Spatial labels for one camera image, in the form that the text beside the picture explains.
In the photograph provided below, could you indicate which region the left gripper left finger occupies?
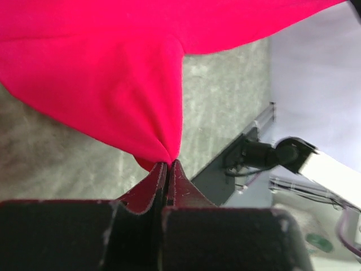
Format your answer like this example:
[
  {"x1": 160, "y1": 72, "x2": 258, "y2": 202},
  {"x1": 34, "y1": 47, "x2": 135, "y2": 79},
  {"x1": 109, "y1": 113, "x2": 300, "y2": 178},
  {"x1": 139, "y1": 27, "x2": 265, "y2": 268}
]
[{"x1": 1, "y1": 163, "x2": 167, "y2": 270}]

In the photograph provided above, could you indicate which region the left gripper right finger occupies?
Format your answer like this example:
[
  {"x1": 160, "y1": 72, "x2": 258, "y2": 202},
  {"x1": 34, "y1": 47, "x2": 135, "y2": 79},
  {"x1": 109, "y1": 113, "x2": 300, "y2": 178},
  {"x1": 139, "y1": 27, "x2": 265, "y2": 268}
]
[{"x1": 162, "y1": 161, "x2": 313, "y2": 270}]

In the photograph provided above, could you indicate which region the pink red t-shirt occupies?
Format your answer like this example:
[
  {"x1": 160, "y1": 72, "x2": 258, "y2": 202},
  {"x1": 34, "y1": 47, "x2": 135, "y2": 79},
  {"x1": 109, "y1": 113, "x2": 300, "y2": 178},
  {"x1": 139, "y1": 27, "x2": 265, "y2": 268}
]
[{"x1": 1, "y1": 1, "x2": 336, "y2": 170}]

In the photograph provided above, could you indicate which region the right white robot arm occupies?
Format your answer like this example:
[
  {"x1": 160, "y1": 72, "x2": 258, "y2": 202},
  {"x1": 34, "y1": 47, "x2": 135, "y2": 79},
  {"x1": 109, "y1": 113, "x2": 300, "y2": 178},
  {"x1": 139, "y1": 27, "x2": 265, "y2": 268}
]
[{"x1": 240, "y1": 137, "x2": 360, "y2": 209}]

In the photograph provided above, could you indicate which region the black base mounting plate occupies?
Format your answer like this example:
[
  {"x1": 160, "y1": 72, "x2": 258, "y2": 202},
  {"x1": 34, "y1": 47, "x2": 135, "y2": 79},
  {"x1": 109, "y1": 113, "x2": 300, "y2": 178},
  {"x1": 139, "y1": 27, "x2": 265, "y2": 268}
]
[{"x1": 191, "y1": 127, "x2": 258, "y2": 206}]

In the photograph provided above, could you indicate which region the aluminium rail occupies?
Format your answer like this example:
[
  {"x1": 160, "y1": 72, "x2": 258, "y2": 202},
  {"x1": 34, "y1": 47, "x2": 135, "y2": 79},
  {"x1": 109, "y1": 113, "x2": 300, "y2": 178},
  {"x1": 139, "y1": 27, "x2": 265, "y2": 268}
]
[{"x1": 253, "y1": 102, "x2": 275, "y2": 134}]

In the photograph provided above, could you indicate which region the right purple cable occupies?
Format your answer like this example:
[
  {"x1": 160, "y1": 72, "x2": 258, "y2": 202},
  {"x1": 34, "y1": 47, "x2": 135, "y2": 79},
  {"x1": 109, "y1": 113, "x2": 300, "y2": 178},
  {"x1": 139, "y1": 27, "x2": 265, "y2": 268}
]
[{"x1": 337, "y1": 208, "x2": 361, "y2": 256}]

